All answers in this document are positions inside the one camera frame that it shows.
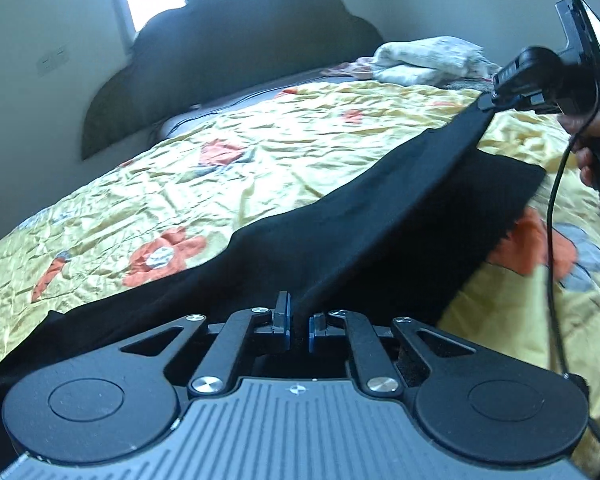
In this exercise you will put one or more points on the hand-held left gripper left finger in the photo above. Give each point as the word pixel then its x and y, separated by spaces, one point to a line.
pixel 285 325

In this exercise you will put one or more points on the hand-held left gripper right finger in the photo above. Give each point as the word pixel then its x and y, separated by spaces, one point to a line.
pixel 313 332

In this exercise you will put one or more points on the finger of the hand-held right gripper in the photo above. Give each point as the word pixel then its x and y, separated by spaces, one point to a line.
pixel 500 101

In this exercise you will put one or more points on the black pants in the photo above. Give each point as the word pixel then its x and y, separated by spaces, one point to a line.
pixel 355 220

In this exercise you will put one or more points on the person's right hand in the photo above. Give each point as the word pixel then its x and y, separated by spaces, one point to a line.
pixel 597 127

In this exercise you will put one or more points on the white floral crumpled cloth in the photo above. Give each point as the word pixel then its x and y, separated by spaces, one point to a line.
pixel 430 60

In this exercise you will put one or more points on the pink crumpled cloth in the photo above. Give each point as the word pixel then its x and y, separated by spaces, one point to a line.
pixel 352 66

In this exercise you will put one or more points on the yellow floral blanket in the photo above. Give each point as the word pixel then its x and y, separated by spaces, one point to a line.
pixel 230 175

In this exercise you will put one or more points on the dark scalloped headboard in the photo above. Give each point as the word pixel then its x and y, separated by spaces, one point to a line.
pixel 230 50

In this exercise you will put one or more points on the white wall switch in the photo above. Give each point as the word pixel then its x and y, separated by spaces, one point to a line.
pixel 53 61

